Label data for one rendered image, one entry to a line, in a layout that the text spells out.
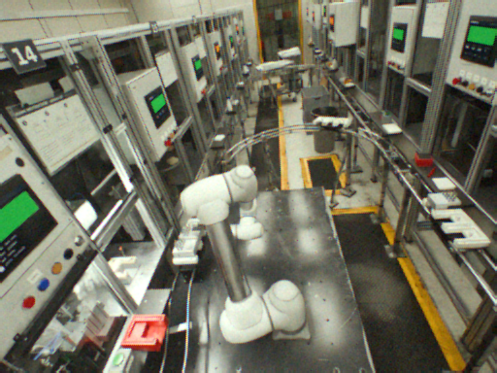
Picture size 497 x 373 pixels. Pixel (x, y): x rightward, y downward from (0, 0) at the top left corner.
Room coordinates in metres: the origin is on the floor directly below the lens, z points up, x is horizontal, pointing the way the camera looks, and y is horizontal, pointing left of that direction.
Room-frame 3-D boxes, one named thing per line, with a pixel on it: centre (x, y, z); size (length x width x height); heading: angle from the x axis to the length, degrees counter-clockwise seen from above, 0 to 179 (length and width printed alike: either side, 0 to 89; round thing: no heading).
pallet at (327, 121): (2.58, -1.03, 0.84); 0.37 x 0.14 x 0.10; 47
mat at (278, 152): (5.48, -0.78, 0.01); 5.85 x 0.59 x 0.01; 169
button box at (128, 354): (0.51, 0.61, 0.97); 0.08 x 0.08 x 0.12; 79
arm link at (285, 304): (0.70, -0.06, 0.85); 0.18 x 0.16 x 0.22; 101
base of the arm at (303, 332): (0.72, -0.07, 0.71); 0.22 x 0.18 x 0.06; 169
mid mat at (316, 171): (2.91, -1.04, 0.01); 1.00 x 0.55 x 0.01; 169
